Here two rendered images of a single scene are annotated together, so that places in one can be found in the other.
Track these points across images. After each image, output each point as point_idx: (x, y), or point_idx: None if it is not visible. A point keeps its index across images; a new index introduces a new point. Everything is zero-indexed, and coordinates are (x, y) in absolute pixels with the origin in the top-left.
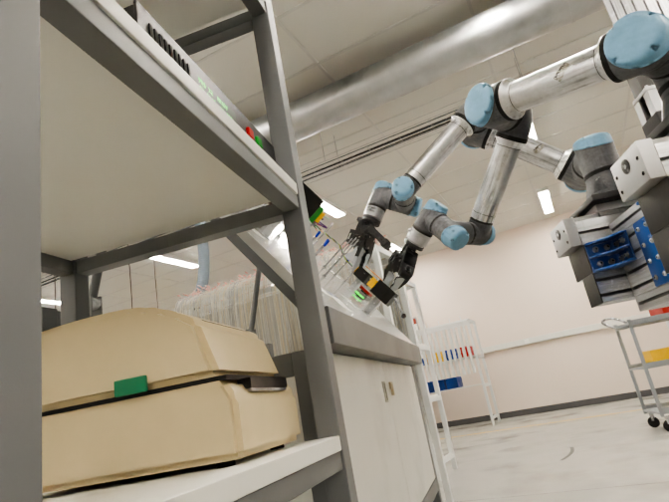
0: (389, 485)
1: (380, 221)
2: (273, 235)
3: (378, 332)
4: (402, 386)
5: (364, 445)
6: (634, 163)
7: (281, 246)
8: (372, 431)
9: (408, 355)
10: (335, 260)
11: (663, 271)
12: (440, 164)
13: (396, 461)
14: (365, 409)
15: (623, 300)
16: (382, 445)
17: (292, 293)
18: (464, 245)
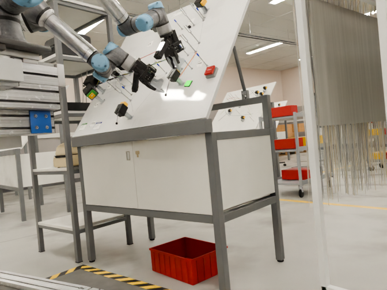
0: (115, 189)
1: (161, 34)
2: (121, 90)
3: (106, 134)
4: (163, 151)
5: (99, 172)
6: None
7: (110, 100)
8: (107, 170)
9: (155, 134)
10: None
11: None
12: (105, 7)
13: (128, 184)
14: (103, 162)
15: (30, 134)
16: (114, 175)
17: None
18: (99, 80)
